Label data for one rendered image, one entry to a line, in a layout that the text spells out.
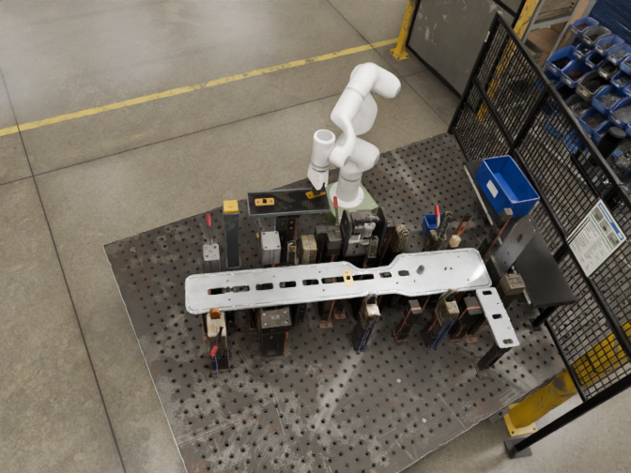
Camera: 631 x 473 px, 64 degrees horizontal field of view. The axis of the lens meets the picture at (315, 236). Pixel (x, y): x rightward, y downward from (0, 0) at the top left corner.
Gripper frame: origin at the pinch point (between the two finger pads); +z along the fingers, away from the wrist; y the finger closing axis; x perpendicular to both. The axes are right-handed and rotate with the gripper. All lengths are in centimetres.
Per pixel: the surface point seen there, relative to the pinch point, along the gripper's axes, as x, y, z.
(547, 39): 335, -140, 80
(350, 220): 8.5, 17.6, 5.6
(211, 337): -64, 38, 19
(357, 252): 13.6, 22.3, 27.8
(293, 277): -21.2, 23.6, 24.4
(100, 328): -109, -45, 125
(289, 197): -9.0, -6.8, 8.5
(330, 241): -0.2, 17.5, 17.0
